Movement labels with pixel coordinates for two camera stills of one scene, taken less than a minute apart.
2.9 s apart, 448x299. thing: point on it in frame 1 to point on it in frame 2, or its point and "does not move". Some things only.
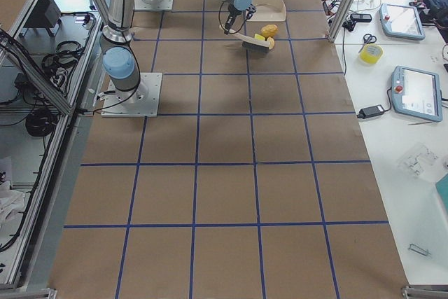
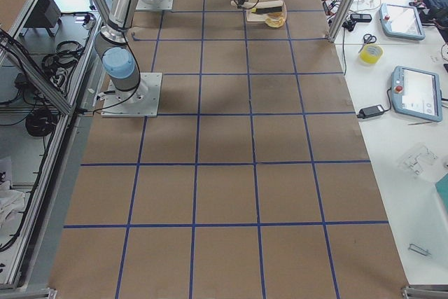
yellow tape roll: x=370 y=53 does not move
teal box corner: x=442 y=185 does not move
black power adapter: x=370 y=111 does not move
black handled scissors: x=368 y=38 does not move
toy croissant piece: x=271 y=42 to x=274 y=24
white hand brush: x=250 y=43 to x=274 y=3
